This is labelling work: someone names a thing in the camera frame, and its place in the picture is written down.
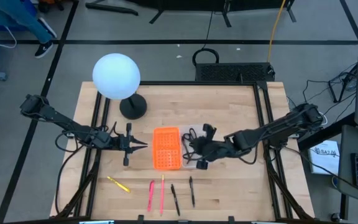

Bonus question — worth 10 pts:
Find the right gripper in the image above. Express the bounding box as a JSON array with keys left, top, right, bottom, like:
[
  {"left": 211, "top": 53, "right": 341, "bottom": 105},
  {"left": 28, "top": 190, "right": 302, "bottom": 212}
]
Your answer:
[{"left": 187, "top": 123, "right": 229, "bottom": 170}]

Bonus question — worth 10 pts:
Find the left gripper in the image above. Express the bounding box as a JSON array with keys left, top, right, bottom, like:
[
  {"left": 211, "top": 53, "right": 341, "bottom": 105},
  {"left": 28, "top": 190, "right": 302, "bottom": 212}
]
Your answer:
[{"left": 104, "top": 123, "right": 149, "bottom": 167}]

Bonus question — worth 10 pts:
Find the yellow highlighter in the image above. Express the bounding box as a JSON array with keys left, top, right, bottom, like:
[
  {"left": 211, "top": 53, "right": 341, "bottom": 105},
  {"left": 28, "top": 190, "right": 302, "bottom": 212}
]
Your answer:
[{"left": 106, "top": 175, "right": 131, "bottom": 194}]

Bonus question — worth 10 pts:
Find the black pen with rubber grip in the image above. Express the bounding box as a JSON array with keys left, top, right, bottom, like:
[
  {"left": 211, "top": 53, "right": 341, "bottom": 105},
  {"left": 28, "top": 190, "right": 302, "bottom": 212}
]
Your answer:
[{"left": 188, "top": 175, "right": 196, "bottom": 208}]

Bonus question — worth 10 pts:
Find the pink highlighter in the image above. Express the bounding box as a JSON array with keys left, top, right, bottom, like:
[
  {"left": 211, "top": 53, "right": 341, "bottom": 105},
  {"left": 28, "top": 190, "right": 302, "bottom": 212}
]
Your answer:
[{"left": 147, "top": 180, "right": 156, "bottom": 212}]

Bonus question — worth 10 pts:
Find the pink pencil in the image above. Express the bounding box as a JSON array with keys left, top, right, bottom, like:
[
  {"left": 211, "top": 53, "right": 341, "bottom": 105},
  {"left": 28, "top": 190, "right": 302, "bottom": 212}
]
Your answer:
[{"left": 159, "top": 174, "right": 165, "bottom": 217}]

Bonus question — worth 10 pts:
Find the clear plastic supply box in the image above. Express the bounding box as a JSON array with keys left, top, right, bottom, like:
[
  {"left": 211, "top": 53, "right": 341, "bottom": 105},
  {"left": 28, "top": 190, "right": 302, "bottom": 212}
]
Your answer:
[{"left": 178, "top": 124, "right": 213, "bottom": 169}]

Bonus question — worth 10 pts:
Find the orange perforated tray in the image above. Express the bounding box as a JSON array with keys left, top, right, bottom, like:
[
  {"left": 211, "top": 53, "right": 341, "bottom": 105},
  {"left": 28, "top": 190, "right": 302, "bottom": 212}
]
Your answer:
[{"left": 152, "top": 126, "right": 183, "bottom": 171}]

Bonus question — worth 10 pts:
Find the plain black pen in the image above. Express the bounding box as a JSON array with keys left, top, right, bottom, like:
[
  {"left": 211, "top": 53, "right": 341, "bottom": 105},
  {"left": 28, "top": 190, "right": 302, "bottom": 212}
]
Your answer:
[{"left": 170, "top": 183, "right": 181, "bottom": 217}]

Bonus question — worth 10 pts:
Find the white globe lamp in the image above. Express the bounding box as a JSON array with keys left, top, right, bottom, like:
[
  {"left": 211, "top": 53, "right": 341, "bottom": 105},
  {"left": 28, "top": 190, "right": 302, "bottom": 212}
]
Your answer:
[{"left": 91, "top": 52, "right": 148, "bottom": 121}]

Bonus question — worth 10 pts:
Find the black perforated computer case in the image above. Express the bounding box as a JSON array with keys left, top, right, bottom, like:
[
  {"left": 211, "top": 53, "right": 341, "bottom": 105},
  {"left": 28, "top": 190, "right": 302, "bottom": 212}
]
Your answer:
[{"left": 195, "top": 62, "right": 275, "bottom": 83}]

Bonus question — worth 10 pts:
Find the white paper booklet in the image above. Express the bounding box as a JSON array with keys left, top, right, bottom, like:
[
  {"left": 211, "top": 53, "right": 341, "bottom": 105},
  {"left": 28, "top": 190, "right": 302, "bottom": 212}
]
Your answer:
[{"left": 308, "top": 139, "right": 341, "bottom": 175}]

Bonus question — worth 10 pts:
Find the black floor stand bar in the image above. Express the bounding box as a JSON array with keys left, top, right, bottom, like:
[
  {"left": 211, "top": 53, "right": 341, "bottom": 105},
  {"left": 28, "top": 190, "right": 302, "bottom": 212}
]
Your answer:
[{"left": 85, "top": 2, "right": 139, "bottom": 16}]

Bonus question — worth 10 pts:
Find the black partition curtain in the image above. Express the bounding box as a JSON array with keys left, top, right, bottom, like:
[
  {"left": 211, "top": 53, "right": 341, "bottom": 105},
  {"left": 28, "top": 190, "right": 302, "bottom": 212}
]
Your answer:
[{"left": 126, "top": 0, "right": 298, "bottom": 29}]

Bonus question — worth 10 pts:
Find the person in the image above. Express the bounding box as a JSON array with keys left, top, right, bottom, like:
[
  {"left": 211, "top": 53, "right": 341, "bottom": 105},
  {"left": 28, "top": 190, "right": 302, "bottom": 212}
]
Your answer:
[{"left": 0, "top": 0, "right": 58, "bottom": 59}]

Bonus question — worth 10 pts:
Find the black aluminium table frame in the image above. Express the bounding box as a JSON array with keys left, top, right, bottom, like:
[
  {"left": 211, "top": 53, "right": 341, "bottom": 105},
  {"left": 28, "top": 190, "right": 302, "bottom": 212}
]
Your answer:
[{"left": 54, "top": 80, "right": 315, "bottom": 222}]

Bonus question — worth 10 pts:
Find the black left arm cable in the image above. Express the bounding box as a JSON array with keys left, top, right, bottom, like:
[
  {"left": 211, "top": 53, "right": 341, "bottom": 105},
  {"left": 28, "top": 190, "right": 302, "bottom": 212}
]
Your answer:
[{"left": 54, "top": 132, "right": 85, "bottom": 215}]

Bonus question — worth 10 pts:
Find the black coiled floor cable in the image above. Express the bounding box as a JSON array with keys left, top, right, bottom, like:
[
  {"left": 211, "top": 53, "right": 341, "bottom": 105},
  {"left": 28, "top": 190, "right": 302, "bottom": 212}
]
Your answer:
[{"left": 192, "top": 48, "right": 220, "bottom": 66}]

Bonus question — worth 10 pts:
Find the yellow cable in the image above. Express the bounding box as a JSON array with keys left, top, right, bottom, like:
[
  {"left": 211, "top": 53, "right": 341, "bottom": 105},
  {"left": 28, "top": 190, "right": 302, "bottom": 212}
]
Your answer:
[{"left": 266, "top": 0, "right": 287, "bottom": 63}]

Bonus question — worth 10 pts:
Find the black cable tangle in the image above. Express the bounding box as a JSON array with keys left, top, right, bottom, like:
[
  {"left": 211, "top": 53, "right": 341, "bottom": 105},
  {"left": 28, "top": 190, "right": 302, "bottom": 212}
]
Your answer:
[{"left": 302, "top": 62, "right": 358, "bottom": 124}]

